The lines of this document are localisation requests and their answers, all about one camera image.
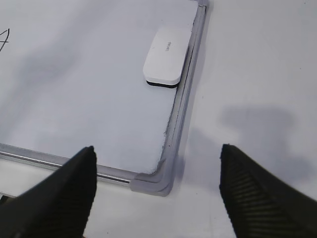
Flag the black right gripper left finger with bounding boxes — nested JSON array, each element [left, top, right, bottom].
[[0, 146, 97, 238]]

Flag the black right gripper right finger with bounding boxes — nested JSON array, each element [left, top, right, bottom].
[[219, 144, 317, 238]]

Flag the white rectangular whiteboard eraser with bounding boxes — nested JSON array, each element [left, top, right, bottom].
[[143, 26, 192, 88]]

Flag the white whiteboard with aluminium frame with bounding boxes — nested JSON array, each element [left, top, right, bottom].
[[0, 0, 208, 197]]

